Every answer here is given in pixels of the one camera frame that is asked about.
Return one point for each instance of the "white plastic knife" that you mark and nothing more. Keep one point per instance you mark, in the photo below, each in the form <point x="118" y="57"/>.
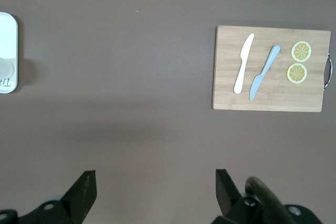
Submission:
<point x="242" y="61"/>

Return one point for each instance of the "white rectangular tray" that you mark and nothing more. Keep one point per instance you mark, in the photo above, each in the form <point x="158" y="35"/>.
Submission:
<point x="6" y="37"/>

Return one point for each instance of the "white plastic cup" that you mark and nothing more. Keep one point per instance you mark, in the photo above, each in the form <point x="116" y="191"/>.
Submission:
<point x="5" y="68"/>

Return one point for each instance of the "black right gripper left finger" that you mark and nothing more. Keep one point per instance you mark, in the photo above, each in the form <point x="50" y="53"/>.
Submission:
<point x="78" y="197"/>

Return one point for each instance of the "light blue plastic knife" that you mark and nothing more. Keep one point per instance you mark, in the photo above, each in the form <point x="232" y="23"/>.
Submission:
<point x="270" y="58"/>

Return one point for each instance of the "yellow lemon slice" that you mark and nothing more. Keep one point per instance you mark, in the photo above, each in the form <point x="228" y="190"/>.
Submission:
<point x="296" y="73"/>
<point x="301" y="51"/>

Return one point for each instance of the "wooden cutting board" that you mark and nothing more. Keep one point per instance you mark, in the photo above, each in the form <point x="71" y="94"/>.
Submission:
<point x="275" y="95"/>

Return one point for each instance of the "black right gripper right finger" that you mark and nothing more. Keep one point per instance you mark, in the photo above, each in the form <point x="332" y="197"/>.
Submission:
<point x="227" y="195"/>

